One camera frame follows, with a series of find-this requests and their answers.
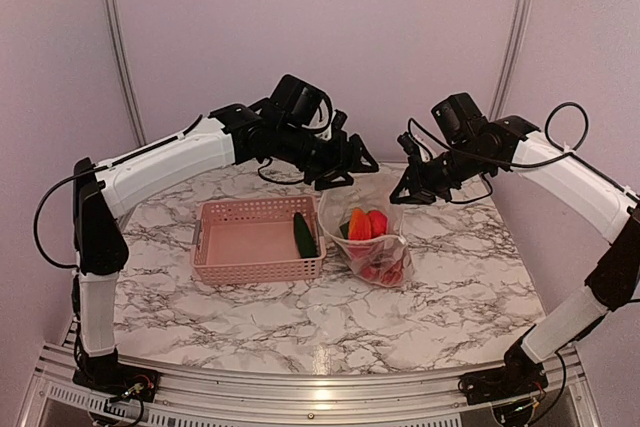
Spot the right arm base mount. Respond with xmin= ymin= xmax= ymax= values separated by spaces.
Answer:
xmin=458 ymin=362 xmax=549 ymax=405

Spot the red round fruit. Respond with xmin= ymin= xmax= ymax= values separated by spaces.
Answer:
xmin=367 ymin=210 xmax=388 ymax=238

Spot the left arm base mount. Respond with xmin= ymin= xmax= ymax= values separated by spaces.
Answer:
xmin=73 ymin=344 xmax=160 ymax=402

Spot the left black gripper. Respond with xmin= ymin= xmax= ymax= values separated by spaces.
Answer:
xmin=276 ymin=122 xmax=379 ymax=190

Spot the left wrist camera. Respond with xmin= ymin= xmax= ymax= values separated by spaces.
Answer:
xmin=269 ymin=74 xmax=347 ymax=140

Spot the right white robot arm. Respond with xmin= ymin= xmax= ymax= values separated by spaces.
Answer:
xmin=390 ymin=109 xmax=639 ymax=404

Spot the green cucumber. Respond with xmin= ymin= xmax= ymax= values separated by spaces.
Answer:
xmin=293 ymin=212 xmax=318 ymax=259

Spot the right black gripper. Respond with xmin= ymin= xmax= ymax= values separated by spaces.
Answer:
xmin=390 ymin=140 xmax=495 ymax=204

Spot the clear dotted zip top bag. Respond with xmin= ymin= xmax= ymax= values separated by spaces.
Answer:
xmin=318 ymin=173 xmax=414 ymax=286

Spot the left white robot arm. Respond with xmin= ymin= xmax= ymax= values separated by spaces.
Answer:
xmin=74 ymin=100 xmax=379 ymax=392

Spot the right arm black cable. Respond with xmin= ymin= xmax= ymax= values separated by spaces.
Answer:
xmin=543 ymin=102 xmax=590 ymax=153

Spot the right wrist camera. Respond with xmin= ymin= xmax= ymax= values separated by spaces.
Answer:
xmin=397 ymin=92 xmax=489 ymax=158

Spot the pink perforated plastic basket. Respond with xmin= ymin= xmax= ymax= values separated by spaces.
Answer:
xmin=190 ymin=195 xmax=327 ymax=286

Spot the green avocado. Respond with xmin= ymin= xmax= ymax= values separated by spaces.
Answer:
xmin=339 ymin=221 xmax=353 ymax=240

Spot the aluminium frame post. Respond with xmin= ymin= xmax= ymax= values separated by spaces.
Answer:
xmin=102 ymin=0 xmax=147 ymax=147
xmin=489 ymin=0 xmax=532 ymax=120

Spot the right aluminium frame post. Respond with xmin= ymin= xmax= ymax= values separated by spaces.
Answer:
xmin=489 ymin=0 xmax=532 ymax=120

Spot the front aluminium rail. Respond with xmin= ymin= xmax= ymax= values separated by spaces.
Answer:
xmin=17 ymin=344 xmax=600 ymax=426

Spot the left aluminium frame post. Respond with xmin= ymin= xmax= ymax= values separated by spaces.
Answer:
xmin=102 ymin=0 xmax=147 ymax=147

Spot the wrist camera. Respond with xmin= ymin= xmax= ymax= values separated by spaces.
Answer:
xmin=397 ymin=92 xmax=489 ymax=158
xmin=269 ymin=74 xmax=347 ymax=140

